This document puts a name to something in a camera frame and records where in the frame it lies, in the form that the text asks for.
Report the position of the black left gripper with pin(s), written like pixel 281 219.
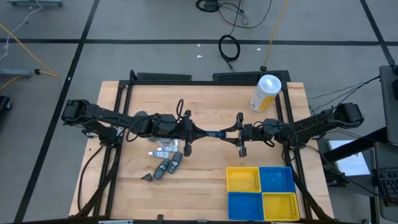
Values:
pixel 187 133

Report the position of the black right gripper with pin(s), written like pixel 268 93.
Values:
pixel 250 132

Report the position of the small white toothpaste tube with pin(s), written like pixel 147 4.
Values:
pixel 158 154

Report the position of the small black wedge packet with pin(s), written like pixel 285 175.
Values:
pixel 146 177

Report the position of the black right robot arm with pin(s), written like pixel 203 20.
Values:
pixel 314 123

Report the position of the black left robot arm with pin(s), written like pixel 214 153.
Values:
pixel 99 113

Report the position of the yellow plastic basket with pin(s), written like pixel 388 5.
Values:
pixel 243 179
pixel 280 207

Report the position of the white yellow wipes canister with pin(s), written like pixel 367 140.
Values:
pixel 264 93

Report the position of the black perforated panel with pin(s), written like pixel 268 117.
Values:
pixel 236 76

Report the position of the blue plastic basket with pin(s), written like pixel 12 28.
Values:
pixel 245 206
pixel 276 179

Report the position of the white sheet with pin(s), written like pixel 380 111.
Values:
pixel 351 158

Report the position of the silver metal strip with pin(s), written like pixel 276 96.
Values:
pixel 116 222

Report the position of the gray monitor back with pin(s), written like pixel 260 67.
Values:
pixel 388 102

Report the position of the gray laptop with black keyboard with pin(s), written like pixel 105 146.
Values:
pixel 388 183

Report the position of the short gray floor base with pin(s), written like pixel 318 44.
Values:
pixel 15 73

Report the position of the black caster foot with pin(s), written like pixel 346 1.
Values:
pixel 4 103

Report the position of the long gray floor base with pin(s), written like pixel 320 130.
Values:
pixel 34 3

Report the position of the black metal table frame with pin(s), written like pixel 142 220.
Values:
pixel 202 83

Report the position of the small black frame bracket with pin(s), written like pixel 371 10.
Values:
pixel 160 217

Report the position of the black desk frame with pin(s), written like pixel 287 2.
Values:
pixel 351 145

